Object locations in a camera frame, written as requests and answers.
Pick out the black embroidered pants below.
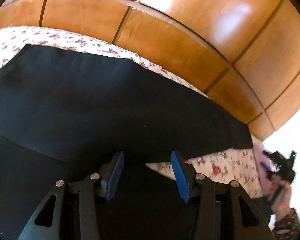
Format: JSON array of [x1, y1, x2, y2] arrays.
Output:
[[0, 44, 252, 239]]

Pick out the person's right hand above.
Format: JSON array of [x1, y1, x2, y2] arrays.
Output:
[[269, 175, 293, 222]]

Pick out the pink cat print pillow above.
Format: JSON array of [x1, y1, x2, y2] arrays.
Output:
[[253, 143, 271, 196]]

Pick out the floral quilted bedspread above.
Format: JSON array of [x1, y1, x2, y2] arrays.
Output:
[[0, 26, 263, 198]]

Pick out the wooden panelled wardrobe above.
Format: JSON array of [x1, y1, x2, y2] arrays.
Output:
[[0, 0, 300, 139]]

